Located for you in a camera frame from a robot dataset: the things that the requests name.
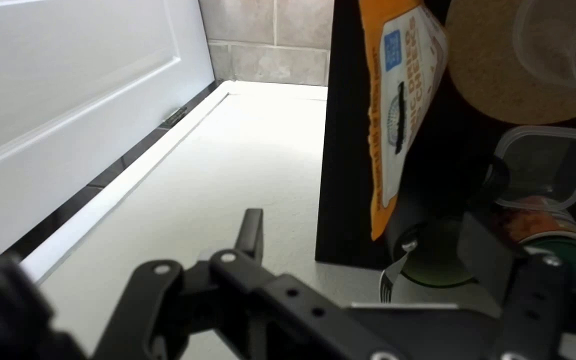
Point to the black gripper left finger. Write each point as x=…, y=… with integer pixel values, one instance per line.
x=189, y=292

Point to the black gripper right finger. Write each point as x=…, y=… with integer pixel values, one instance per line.
x=535, y=301

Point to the orange packet with white label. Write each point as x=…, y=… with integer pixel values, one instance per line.
x=394, y=112

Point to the clear plastic container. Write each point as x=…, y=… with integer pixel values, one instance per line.
x=548, y=163

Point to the black box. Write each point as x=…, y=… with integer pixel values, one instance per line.
x=348, y=166

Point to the round cork trivet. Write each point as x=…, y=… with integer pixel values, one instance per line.
x=495, y=72

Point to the white panel door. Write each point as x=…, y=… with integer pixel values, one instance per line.
x=68, y=86

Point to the clear glass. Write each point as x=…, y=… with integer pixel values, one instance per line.
x=568, y=40

